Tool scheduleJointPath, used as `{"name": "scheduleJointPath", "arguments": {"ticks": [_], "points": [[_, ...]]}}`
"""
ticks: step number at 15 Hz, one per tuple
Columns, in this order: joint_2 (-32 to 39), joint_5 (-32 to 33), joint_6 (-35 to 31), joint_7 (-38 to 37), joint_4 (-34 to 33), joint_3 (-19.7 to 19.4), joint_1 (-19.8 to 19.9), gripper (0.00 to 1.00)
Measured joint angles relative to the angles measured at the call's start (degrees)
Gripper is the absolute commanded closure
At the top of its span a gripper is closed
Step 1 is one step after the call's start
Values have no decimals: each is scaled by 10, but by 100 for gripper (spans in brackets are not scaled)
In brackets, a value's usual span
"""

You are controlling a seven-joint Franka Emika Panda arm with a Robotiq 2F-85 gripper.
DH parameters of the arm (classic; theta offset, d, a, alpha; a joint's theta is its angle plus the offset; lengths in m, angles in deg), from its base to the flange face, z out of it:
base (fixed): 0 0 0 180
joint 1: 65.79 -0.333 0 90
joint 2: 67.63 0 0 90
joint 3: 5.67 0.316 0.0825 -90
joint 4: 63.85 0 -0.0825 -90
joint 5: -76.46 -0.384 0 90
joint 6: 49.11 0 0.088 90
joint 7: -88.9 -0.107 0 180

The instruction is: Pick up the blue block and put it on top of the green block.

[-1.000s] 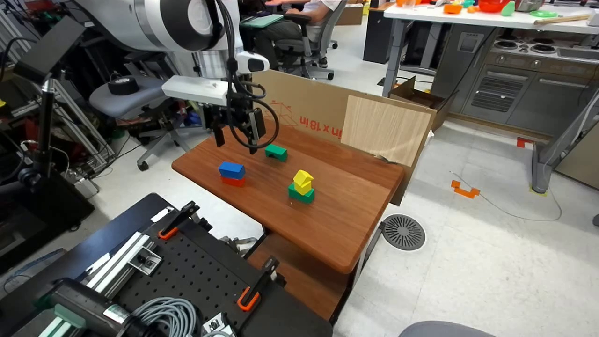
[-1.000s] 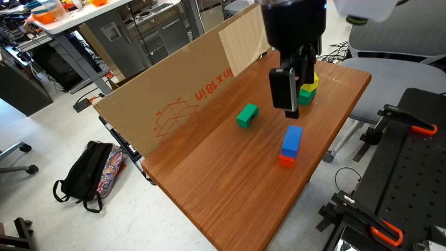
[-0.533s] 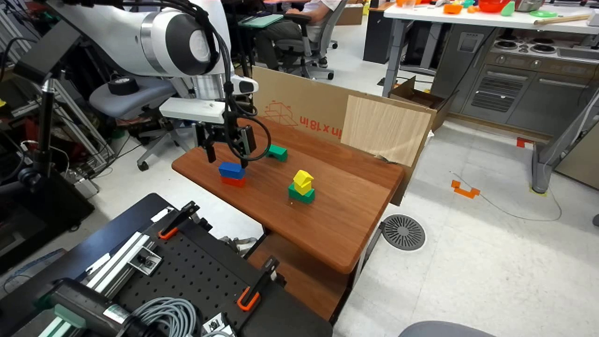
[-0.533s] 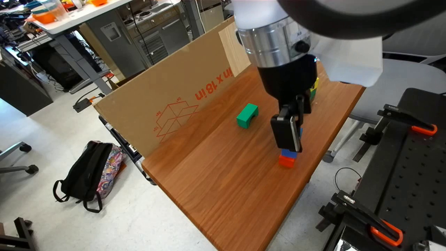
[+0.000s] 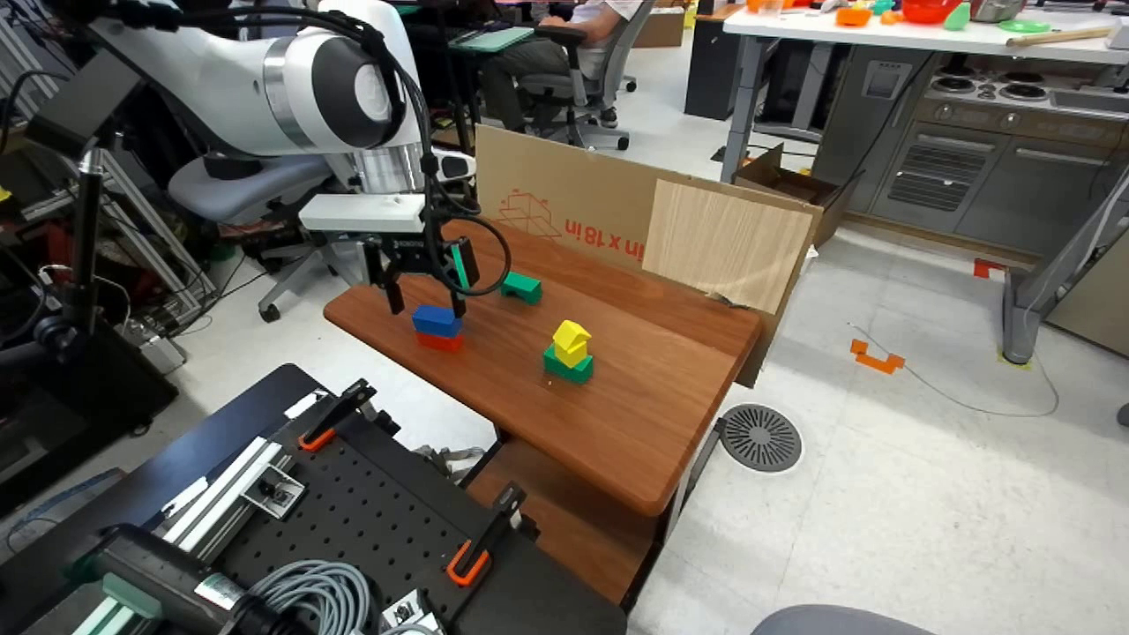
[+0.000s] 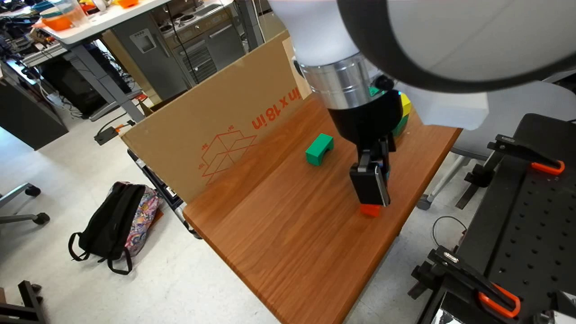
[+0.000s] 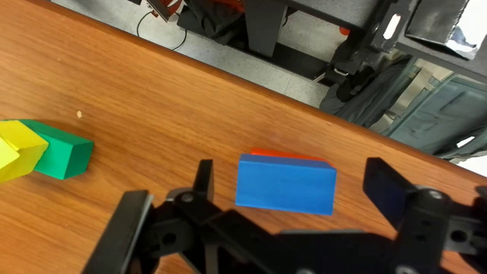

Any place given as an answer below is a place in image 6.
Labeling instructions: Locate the green arch block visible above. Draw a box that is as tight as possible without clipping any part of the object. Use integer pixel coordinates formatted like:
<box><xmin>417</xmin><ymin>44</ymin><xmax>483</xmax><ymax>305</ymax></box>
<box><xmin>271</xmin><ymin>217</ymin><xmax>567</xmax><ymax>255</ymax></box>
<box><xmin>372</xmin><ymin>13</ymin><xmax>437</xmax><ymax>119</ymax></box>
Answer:
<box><xmin>305</xmin><ymin>133</ymin><xmax>334</xmax><ymax>166</ymax></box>

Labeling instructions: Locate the cardboard sheet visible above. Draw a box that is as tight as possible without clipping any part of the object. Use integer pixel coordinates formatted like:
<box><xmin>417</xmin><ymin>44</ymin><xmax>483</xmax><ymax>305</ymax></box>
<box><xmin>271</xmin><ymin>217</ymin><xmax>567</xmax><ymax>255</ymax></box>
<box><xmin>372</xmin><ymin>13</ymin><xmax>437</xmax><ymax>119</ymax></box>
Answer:
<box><xmin>120</xmin><ymin>30</ymin><xmax>314</xmax><ymax>204</ymax></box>

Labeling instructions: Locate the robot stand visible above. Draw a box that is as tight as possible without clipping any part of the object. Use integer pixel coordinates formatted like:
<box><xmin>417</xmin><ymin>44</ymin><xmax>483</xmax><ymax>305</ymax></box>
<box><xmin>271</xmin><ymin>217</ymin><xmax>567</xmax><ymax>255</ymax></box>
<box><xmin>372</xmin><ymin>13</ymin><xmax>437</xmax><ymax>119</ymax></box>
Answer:
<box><xmin>407</xmin><ymin>113</ymin><xmax>576</xmax><ymax>324</ymax></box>

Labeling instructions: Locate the grey toy kitchen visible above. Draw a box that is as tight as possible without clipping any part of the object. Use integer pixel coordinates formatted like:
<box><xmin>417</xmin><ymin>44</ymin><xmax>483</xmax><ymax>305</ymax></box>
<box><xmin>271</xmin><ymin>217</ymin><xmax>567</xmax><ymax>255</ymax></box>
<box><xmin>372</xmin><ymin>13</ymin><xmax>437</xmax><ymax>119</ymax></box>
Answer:
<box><xmin>110</xmin><ymin>0</ymin><xmax>247</xmax><ymax>103</ymax></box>

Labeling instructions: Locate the colourful patterned bag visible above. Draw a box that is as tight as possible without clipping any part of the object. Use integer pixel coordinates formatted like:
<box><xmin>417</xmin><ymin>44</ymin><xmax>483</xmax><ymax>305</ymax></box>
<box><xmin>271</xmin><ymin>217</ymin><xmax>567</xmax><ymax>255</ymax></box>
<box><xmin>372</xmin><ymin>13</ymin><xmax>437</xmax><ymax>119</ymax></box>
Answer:
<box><xmin>121</xmin><ymin>184</ymin><xmax>161</xmax><ymax>257</ymax></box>

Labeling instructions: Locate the black power adapter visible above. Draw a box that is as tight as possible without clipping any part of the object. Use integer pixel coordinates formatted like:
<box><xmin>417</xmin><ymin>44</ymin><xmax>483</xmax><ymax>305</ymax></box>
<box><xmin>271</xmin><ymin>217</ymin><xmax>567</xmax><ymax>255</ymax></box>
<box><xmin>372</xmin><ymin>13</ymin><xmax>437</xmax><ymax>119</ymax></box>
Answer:
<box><xmin>93</xmin><ymin>119</ymin><xmax>136</xmax><ymax>146</ymax></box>

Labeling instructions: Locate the black backpack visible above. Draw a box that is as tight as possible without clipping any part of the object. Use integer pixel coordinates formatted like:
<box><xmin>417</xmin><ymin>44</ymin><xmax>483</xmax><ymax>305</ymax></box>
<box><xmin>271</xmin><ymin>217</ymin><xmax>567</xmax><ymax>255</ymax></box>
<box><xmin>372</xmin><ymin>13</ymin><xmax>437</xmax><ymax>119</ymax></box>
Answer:
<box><xmin>68</xmin><ymin>182</ymin><xmax>147</xmax><ymax>275</ymax></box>

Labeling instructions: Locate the white desk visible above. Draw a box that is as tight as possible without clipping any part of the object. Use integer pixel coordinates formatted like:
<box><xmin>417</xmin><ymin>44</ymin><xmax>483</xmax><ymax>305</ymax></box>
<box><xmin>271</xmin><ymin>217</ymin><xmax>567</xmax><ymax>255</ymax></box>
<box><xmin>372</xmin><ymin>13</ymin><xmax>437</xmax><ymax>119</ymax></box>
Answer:
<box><xmin>32</xmin><ymin>0</ymin><xmax>174</xmax><ymax>123</ymax></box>

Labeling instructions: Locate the clear plastic container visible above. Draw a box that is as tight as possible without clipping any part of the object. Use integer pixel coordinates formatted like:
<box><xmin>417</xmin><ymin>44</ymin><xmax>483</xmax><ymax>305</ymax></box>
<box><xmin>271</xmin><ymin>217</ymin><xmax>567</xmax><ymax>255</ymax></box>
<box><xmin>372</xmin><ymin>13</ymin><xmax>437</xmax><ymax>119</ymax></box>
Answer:
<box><xmin>53</xmin><ymin>0</ymin><xmax>89</xmax><ymax>28</ymax></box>

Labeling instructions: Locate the orange bowl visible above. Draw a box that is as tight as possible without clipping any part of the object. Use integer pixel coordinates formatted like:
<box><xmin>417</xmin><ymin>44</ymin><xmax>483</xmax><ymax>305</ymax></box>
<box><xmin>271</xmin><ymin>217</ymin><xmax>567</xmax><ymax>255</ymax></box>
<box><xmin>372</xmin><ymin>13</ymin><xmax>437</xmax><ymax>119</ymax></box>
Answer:
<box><xmin>42</xmin><ymin>15</ymin><xmax>73</xmax><ymax>32</ymax></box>

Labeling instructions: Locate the black cabinet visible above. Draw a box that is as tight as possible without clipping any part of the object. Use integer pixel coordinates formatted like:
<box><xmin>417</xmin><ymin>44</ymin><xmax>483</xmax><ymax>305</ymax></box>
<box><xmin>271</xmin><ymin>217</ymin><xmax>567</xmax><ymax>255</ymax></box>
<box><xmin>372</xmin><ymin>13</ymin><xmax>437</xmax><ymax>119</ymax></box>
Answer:
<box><xmin>0</xmin><ymin>58</ymin><xmax>69</xmax><ymax>152</ymax></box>

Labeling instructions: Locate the office chair base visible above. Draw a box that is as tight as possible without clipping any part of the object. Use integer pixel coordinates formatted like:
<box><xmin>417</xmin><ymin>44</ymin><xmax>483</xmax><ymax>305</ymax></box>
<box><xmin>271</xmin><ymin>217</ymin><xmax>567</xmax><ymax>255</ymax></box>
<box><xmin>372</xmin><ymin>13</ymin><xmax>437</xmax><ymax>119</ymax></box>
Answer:
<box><xmin>0</xmin><ymin>182</ymin><xmax>51</xmax><ymax>226</ymax></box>

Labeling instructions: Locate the black stand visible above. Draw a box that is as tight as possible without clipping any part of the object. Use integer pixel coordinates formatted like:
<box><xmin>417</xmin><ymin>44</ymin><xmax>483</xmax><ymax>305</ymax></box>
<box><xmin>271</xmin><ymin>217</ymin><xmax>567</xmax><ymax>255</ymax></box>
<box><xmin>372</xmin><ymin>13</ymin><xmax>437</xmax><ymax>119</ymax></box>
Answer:
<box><xmin>0</xmin><ymin>280</ymin><xmax>47</xmax><ymax>324</ymax></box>

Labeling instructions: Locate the black cable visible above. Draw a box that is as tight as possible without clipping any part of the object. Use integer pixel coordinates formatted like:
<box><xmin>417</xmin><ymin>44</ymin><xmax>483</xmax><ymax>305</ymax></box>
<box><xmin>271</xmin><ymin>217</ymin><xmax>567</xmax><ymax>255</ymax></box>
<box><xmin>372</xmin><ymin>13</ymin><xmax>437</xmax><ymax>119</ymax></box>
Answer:
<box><xmin>432</xmin><ymin>216</ymin><xmax>469</xmax><ymax>247</ymax></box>

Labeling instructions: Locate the black clamp with orange handle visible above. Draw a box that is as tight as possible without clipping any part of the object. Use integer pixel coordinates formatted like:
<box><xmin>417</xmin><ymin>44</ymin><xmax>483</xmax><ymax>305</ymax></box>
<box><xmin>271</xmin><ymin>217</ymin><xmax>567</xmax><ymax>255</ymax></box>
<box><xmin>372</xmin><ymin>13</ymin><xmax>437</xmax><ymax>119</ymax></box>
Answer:
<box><xmin>486</xmin><ymin>134</ymin><xmax>566</xmax><ymax>176</ymax></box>
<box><xmin>427</xmin><ymin>246</ymin><xmax>522</xmax><ymax>320</ymax></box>

